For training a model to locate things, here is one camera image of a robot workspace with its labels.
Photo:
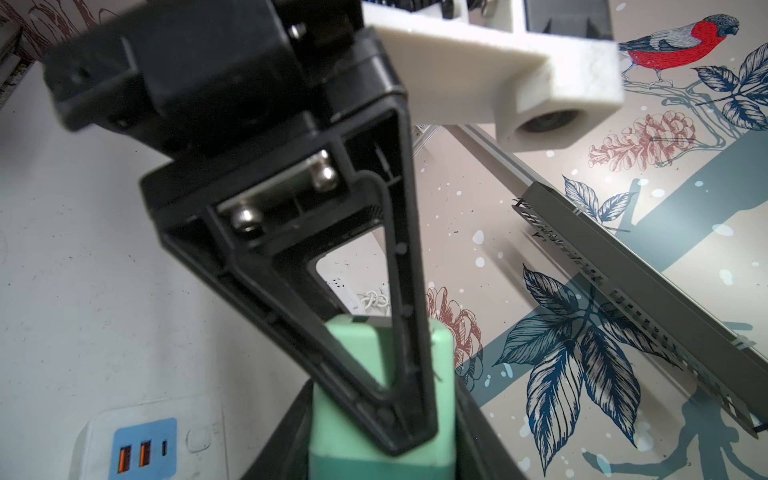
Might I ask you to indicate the black wall basket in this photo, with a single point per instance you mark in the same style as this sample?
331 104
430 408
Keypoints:
724 364

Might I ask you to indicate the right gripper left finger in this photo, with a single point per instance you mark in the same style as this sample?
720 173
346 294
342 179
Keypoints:
252 223

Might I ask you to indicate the long white power strip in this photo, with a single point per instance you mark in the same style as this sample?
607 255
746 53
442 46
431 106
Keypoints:
180 438

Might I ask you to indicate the white square power socket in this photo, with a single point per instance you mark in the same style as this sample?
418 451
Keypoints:
357 274

